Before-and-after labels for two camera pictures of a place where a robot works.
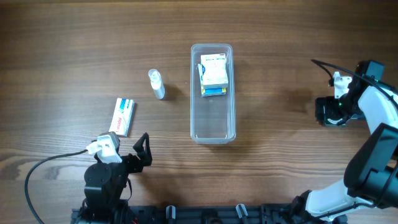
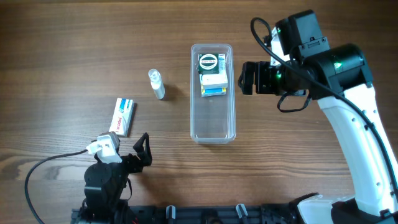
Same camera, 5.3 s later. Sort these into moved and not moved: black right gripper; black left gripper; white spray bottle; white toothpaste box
Moved: black right gripper
Not moved: black left gripper; white toothpaste box; white spray bottle
